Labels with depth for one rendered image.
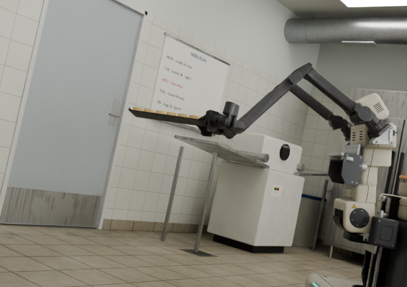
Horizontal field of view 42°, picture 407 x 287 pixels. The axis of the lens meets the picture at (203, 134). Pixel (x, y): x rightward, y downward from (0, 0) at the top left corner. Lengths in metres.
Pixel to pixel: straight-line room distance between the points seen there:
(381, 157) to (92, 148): 2.75
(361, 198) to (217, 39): 3.52
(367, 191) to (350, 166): 0.16
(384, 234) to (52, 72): 2.90
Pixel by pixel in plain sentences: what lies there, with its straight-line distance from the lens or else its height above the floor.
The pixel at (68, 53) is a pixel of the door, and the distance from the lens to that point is 4.65.
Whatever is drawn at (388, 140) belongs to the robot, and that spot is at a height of 1.07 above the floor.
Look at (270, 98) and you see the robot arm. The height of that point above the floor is 1.15.
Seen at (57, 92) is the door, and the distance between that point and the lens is 4.60.
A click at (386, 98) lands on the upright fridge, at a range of 6.60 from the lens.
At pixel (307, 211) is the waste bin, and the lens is 7.17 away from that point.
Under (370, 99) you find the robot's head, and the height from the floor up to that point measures 1.28.
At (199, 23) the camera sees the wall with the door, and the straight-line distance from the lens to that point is 5.80.
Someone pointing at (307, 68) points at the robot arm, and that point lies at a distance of 2.72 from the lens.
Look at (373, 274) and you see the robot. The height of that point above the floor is 0.38.
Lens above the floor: 0.76
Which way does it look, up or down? 3 degrees up
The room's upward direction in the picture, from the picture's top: 12 degrees clockwise
